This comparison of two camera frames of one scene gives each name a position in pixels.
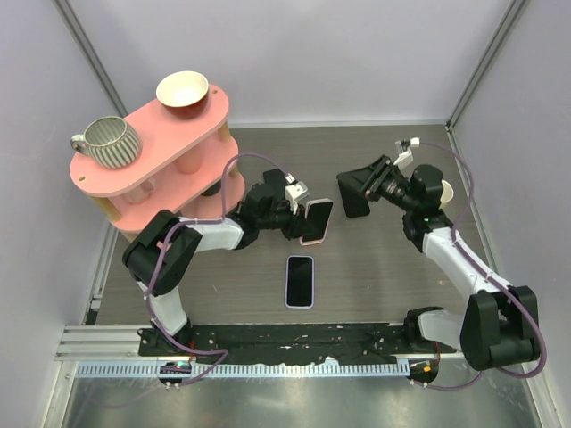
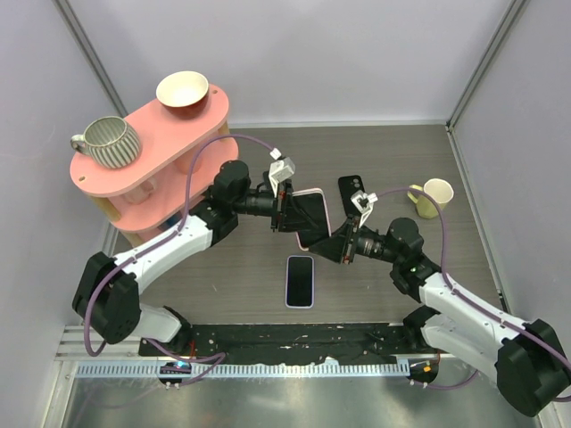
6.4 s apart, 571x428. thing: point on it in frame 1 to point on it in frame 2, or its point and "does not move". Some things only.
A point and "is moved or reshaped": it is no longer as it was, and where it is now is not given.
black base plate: (291, 342) does not move
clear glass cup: (140, 193) does not move
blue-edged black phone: (300, 281) does not move
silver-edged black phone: (318, 216) is moved or reshaped
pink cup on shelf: (190, 162) does not move
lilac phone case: (300, 282) does not move
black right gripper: (370, 178) to (341, 243)
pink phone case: (318, 212) is moved or reshaped
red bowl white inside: (182, 93) does not move
